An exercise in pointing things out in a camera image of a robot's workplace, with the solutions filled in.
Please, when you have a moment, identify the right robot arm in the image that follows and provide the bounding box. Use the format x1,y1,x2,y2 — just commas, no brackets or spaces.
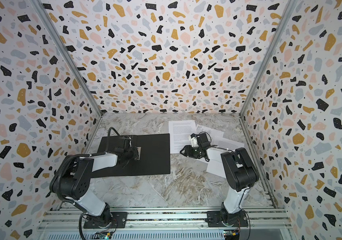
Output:
180,132,259,227

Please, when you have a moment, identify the aluminium corner post left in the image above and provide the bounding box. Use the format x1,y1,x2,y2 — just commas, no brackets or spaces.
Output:
28,0,103,117

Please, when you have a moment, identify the aluminium corner post right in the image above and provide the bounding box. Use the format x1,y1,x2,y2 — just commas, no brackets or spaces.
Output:
240,0,298,119

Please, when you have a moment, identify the aluminium corner post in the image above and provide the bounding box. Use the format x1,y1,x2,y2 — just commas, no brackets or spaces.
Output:
28,0,103,117
240,0,298,119

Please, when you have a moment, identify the technical drawing sheet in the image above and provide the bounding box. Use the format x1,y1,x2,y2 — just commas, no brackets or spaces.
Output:
197,125,224,145

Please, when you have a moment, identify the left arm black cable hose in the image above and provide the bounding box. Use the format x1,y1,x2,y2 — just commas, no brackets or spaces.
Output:
49,126,122,240

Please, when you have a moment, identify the metal folder clip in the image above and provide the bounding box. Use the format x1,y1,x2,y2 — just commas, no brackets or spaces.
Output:
135,147,141,161

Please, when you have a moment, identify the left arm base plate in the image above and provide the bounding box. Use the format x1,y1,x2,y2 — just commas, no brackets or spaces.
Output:
83,212,128,230

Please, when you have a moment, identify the text page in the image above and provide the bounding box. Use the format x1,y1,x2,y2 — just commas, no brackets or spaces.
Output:
207,138,245,178
168,120,197,154

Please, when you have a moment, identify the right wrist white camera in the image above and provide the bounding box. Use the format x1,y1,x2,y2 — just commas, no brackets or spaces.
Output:
189,134,199,148

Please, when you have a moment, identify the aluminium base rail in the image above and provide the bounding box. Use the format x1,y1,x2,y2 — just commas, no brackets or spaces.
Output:
36,207,296,240

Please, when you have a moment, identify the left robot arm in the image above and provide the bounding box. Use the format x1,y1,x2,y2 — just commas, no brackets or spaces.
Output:
49,135,140,228

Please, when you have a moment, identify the orange black file folder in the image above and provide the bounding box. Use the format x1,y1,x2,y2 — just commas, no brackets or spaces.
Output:
92,134,170,178

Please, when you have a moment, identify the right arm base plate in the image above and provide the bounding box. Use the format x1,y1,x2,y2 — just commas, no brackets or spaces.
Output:
205,209,249,228

